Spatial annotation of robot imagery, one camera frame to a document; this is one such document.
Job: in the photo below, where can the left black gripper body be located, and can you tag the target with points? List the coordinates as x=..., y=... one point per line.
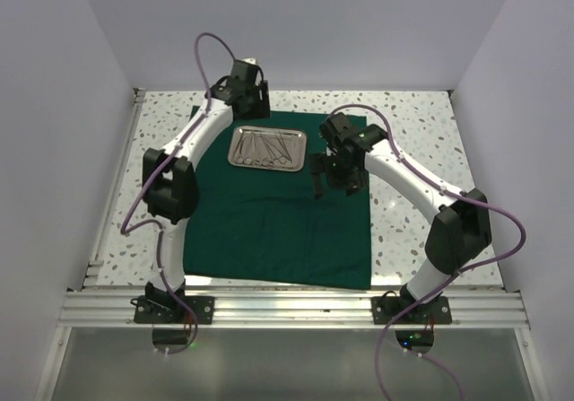
x=257, y=105

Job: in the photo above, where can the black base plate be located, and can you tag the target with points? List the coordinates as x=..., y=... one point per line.
x=197, y=309
x=385, y=307

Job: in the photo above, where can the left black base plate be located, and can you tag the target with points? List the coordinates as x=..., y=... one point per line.
x=197, y=309

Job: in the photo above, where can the steel instrument tray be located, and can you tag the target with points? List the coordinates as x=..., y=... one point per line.
x=295, y=140

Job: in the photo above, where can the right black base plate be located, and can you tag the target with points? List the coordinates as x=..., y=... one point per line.
x=385, y=307

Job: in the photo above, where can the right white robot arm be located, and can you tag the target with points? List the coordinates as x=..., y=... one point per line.
x=460, y=227

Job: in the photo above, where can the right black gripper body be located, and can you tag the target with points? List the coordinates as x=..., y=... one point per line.
x=349, y=177

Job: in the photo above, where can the dark green surgical cloth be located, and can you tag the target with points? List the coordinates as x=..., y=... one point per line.
x=267, y=225

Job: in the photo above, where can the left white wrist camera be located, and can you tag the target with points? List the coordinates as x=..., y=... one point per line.
x=251, y=61

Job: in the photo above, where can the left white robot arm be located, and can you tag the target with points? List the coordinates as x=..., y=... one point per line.
x=170, y=187

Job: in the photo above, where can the left side aluminium rail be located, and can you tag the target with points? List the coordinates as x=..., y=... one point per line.
x=96, y=255

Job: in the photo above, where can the steel surgical scissors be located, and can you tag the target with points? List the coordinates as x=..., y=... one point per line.
x=277, y=149

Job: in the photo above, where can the aluminium mounting rail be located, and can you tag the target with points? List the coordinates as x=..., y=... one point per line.
x=274, y=307

